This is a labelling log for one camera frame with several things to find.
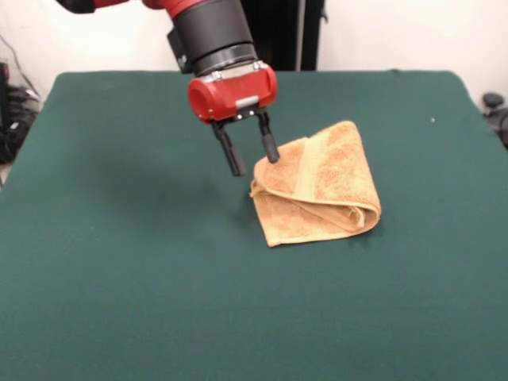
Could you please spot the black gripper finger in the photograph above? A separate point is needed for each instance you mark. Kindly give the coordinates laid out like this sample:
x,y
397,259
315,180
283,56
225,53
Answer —
x,y
270,148
234,156

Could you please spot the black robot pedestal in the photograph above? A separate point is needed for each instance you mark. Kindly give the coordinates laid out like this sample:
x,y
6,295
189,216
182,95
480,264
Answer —
x,y
285,35

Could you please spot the black round stand base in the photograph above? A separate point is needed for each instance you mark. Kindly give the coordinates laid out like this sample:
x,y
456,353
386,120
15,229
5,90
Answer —
x,y
494,101

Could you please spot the dark green table cloth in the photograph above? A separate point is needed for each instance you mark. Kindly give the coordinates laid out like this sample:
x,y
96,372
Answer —
x,y
119,238

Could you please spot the tan terry towel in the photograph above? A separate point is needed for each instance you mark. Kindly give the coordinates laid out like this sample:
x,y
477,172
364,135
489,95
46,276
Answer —
x,y
337,178

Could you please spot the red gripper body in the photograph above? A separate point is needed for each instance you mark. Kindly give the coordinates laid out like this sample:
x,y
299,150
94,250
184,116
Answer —
x,y
234,93

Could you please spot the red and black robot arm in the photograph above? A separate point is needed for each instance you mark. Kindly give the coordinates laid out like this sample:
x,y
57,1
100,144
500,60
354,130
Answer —
x,y
210,31

